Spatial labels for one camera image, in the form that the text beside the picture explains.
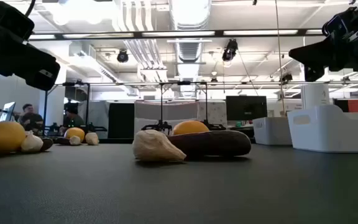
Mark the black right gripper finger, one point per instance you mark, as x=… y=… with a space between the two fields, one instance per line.
x=311 y=74
x=314 y=53

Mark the yellow lemon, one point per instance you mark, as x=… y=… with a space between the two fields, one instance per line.
x=2 y=137
x=75 y=132

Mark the long dark purple eggplant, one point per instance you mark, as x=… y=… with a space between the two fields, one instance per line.
x=216 y=143

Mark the orange fruit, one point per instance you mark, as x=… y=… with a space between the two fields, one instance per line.
x=190 y=127

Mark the large pointed garlic bulb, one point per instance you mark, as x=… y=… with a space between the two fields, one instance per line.
x=154 y=147

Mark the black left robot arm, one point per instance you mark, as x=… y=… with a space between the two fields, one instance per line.
x=2 y=18

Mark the white round pillar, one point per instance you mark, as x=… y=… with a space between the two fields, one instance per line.
x=315 y=95

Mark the thin yellow pole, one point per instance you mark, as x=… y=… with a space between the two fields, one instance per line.
x=279 y=62

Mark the laptop screen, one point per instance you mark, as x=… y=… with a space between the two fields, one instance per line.
x=7 y=111

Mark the person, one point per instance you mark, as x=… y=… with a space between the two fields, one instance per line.
x=31 y=119
x=71 y=119

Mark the black monitor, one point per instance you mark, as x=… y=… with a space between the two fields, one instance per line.
x=246 y=108

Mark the small white garlic bulb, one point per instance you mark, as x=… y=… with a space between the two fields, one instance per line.
x=75 y=141

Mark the black ceiling fixture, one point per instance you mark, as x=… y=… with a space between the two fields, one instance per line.
x=122 y=56

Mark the black cabinet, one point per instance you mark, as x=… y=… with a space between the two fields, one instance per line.
x=121 y=120

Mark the white partition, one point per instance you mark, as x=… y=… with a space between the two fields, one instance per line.
x=179 y=112

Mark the black overhead camera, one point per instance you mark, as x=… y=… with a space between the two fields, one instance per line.
x=230 y=49

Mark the silver air duct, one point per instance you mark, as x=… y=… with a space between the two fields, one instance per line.
x=190 y=18

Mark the black overhead frame bar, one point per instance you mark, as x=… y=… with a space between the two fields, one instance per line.
x=176 y=33

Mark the black robot station frame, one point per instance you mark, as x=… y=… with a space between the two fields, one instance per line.
x=161 y=102

